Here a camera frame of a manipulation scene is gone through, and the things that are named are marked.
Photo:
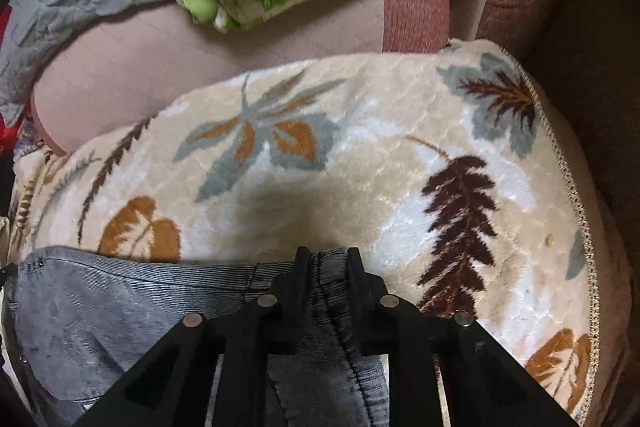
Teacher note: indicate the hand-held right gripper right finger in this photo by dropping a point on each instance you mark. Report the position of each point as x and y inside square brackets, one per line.
[356, 277]

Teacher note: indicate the pink bed sheet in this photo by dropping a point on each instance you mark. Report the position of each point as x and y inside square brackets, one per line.
[150, 57]

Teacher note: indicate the grey denim pants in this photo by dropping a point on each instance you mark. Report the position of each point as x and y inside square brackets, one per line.
[100, 307]

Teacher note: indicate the beige leaf print blanket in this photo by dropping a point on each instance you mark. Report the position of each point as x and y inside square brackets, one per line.
[350, 157]

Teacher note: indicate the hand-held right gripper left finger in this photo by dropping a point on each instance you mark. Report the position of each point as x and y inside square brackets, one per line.
[301, 277]

